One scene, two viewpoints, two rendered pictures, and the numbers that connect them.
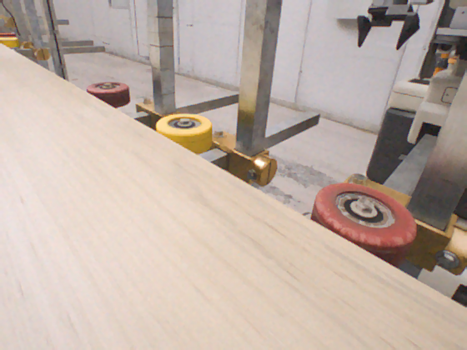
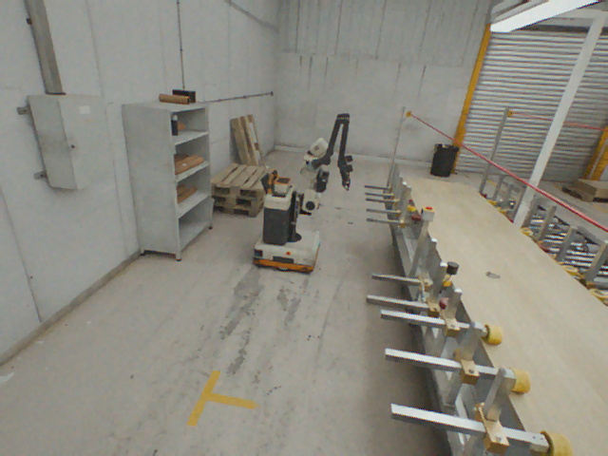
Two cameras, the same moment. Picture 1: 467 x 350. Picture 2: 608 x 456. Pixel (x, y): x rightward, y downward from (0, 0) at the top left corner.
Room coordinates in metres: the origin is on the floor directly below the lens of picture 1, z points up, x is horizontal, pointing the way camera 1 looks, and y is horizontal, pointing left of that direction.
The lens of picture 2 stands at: (2.95, 1.80, 1.92)
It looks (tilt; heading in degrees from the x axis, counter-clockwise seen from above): 24 degrees down; 233
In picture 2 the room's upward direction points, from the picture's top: 5 degrees clockwise
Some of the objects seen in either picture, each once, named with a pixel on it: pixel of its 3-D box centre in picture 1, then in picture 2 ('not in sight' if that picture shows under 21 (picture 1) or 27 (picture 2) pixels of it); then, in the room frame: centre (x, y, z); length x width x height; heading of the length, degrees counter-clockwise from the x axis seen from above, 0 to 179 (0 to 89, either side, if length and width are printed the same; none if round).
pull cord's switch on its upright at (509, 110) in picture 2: not in sight; (494, 157); (-1.13, -0.05, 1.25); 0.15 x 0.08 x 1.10; 46
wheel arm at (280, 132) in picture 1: (262, 141); (389, 212); (0.50, -0.08, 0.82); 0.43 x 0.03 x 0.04; 136
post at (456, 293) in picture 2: (13, 33); (444, 330); (1.61, 1.22, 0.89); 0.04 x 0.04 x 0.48; 46
